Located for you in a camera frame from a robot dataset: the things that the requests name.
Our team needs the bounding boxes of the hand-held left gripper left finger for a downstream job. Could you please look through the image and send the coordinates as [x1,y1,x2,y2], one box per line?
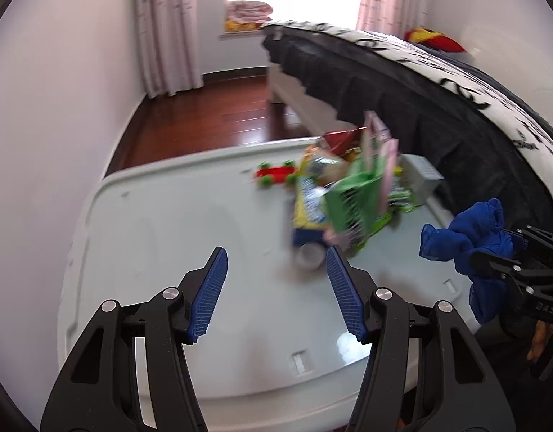
[40,246,230,432]

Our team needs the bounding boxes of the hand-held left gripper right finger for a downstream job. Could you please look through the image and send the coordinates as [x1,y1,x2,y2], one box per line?
[326,245,516,432]

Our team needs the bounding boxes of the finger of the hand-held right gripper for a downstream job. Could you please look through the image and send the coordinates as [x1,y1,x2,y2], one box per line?
[499,225,553,257]
[471,249,553,280]

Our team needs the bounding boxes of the blue cloth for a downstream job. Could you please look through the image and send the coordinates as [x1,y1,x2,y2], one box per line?
[418,198,527,325]

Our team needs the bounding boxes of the small metal can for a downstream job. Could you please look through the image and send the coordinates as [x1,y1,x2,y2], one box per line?
[292,240,329,271]

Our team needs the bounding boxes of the yellow and blue snack packet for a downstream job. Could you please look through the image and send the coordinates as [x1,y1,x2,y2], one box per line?
[289,175,336,248]

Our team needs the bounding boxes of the green and white snack packet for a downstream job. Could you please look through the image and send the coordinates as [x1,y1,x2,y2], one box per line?
[385,175,419,217]

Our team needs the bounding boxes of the tan snack packet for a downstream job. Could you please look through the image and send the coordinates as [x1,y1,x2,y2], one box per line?
[301,146,349,185]

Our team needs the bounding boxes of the red and green toy car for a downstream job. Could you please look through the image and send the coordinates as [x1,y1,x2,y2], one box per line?
[253,159,301,189]

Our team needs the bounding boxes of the red snack packet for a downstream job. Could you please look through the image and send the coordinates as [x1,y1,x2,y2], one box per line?
[322,128,369,156]

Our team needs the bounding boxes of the white plastic table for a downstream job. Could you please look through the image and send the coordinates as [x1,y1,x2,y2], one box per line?
[56,137,480,432]

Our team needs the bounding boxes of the grey box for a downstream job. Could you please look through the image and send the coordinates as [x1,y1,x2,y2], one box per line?
[400,154,444,208]

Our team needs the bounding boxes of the bed with black skirt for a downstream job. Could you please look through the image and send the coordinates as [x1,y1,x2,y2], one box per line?
[261,20,553,253]

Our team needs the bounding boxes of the red and yellow pillow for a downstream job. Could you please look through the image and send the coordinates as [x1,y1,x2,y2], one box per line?
[403,27,467,52]

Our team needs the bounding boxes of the folded yellow cloth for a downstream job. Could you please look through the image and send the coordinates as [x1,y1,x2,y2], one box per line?
[225,19,264,32]

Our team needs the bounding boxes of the folded pink blanket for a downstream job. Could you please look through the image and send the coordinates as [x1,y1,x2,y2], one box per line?
[226,0,274,22]

